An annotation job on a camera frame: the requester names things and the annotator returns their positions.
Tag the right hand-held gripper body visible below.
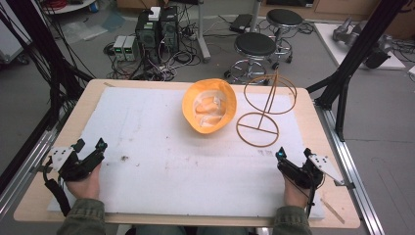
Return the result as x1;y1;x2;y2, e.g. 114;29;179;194
277;153;346;190

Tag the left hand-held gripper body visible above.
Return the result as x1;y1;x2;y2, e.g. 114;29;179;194
47;146;106;182

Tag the person's left hand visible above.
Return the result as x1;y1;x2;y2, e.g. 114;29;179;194
65;163;103;201

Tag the person's right hand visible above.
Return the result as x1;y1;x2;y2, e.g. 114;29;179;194
282;174;311;210

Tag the thin wooden strip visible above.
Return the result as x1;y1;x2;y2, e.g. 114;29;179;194
320;197;346;225

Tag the orange hard hat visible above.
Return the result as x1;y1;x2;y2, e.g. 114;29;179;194
181;77;238;135

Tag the white foam mat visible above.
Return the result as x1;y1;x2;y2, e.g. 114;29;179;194
46;85;326;220

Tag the grey bench power supply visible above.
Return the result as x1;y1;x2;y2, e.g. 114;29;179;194
122;35;141;63
112;34;127;62

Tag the black round stool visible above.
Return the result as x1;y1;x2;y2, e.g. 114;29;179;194
223;31;281;86
265;8;305;65

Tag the clear plastic sheet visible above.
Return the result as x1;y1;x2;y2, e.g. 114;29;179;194
60;19;110;43

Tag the white floor board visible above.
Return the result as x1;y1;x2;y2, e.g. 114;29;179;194
313;22;407;71

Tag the black computer tower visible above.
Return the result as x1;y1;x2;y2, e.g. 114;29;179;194
134;11;161;65
159;5;181;55

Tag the grey equipment case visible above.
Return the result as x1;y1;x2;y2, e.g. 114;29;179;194
0;18;33;66

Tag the black flat box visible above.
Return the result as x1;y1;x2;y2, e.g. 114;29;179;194
228;13;254;34

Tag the round white table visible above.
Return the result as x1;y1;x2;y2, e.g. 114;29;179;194
41;0;98;16

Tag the white box on tower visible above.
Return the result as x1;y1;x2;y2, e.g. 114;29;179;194
148;6;162;23

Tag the grey metal table leg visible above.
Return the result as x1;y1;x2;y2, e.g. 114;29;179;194
195;0;212;65

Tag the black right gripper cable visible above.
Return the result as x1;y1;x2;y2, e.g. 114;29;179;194
304;175;325;219

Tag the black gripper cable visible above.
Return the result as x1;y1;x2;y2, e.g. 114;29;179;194
304;175;325;219
41;158;72;217

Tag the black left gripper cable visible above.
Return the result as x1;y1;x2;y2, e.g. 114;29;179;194
41;158;72;217

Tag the brown wire hat stand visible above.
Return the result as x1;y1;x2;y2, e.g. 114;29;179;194
235;69;299;149

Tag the aluminium rail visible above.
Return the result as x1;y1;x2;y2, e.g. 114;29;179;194
0;107;71;218
313;99;387;235

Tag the black metal frame post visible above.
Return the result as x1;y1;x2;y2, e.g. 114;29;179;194
305;0;410;143
0;0;96;131

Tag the tangle of floor cables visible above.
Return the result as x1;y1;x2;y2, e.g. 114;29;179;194
103;3;205;82

